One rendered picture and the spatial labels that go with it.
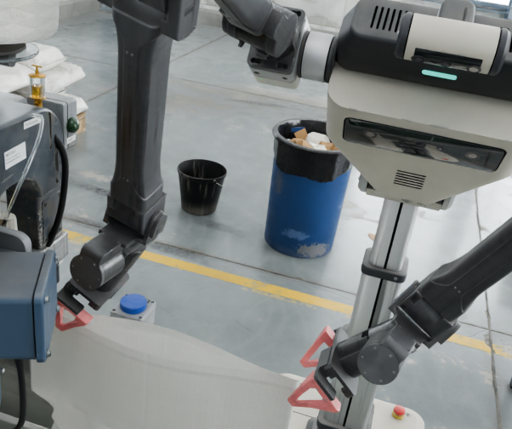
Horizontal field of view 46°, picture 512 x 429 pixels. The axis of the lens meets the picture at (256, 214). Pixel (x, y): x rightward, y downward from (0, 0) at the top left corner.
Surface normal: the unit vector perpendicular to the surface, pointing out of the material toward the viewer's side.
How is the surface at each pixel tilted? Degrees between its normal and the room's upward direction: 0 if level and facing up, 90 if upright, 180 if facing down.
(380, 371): 78
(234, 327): 0
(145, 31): 107
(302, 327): 0
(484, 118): 40
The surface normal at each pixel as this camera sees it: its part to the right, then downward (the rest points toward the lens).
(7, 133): 0.95, 0.23
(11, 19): 0.65, 0.50
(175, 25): -0.48, 0.60
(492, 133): -0.08, -0.41
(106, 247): 0.32, -0.79
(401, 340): 0.57, -0.68
